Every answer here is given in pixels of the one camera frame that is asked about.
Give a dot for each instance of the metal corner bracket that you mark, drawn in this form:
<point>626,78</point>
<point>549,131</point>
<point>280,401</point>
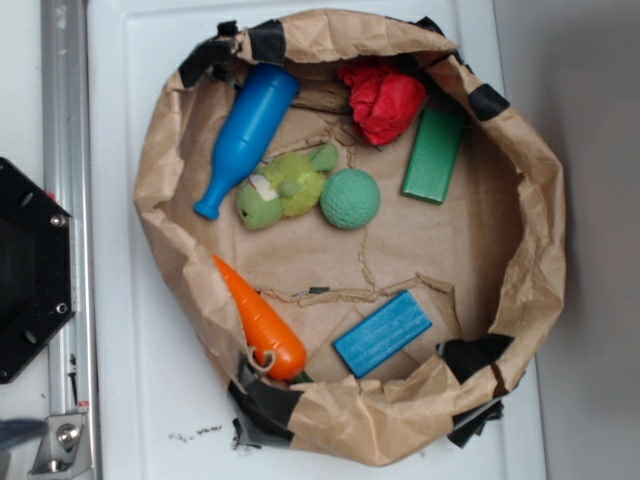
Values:
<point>64,452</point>

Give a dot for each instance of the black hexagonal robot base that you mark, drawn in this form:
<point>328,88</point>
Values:
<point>36,270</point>

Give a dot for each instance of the blue wooden block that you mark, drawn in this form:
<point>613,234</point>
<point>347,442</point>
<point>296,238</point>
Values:
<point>382,334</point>

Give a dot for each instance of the aluminium frame rail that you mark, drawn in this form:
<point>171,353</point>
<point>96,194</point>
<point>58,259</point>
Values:
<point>72,353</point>

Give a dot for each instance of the brown paper bag bin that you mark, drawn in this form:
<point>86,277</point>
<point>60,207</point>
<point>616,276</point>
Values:
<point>488,266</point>

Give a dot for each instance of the orange toy carrot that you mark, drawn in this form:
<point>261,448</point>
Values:
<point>276,348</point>

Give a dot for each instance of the green foam golf ball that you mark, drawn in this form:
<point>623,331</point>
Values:
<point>351,199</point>

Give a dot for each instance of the green wooden block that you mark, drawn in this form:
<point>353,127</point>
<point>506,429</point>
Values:
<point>433,157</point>

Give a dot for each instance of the red paper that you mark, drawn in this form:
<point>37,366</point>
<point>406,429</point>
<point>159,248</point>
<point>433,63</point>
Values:
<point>384,100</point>

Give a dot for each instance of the green plush toy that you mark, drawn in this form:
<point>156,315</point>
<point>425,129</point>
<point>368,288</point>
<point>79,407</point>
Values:
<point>288,187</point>

